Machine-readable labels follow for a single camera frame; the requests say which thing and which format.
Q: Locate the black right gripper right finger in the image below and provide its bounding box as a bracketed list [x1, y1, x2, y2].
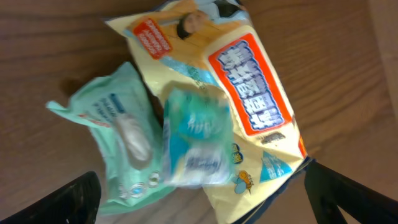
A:
[304, 161, 397, 224]

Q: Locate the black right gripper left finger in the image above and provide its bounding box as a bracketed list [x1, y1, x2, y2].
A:
[1, 171, 101, 224]

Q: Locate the teal wipes packet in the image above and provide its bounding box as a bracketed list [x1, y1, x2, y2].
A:
[46, 62, 174, 215]

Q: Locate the teal Kleenex tissue packet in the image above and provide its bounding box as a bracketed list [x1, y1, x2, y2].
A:
[162, 88, 234, 187]

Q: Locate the yellow snack bag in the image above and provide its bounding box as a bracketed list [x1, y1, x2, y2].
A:
[106, 0, 308, 223]

